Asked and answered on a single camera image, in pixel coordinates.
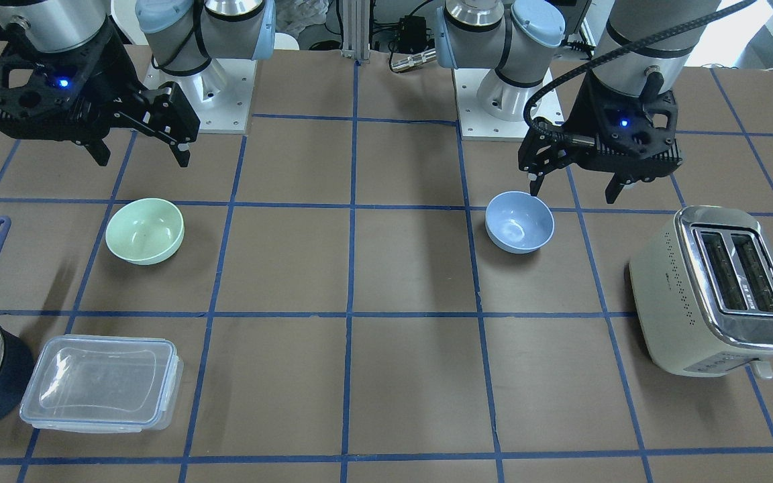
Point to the green bowl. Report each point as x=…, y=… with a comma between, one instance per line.
x=145, y=232

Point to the cream toaster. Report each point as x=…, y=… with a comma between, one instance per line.
x=703, y=291

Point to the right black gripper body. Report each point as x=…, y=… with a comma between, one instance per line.
x=113, y=75

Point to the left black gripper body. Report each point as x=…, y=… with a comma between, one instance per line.
x=580, y=109

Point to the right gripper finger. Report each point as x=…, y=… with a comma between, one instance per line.
x=99, y=151
x=181, y=151

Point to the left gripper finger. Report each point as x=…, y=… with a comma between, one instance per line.
x=535, y=183
x=615, y=186

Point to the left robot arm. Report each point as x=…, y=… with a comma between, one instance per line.
x=518, y=41

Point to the blue bowl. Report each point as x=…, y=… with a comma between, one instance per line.
x=519, y=223

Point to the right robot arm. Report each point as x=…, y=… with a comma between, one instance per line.
x=184, y=36

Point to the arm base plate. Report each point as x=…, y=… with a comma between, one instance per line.
x=221, y=95
x=489, y=109

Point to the clear plastic food container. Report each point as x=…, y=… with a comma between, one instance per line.
x=103, y=384

